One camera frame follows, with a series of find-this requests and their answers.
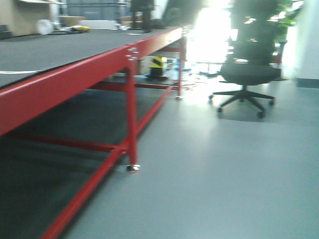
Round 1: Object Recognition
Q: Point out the yellow black striped box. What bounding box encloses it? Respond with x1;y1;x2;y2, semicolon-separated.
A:
146;56;167;80

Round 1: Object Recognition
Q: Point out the black office chair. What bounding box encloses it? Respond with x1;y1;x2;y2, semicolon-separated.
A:
209;0;282;119

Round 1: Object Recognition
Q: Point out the white round fan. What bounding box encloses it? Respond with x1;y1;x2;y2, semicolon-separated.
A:
36;19;54;35

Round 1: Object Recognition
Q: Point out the green potted plant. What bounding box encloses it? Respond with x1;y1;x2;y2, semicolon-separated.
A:
270;0;305;43

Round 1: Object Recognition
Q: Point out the red metal table frame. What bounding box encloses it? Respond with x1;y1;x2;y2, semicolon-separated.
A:
0;26;185;239

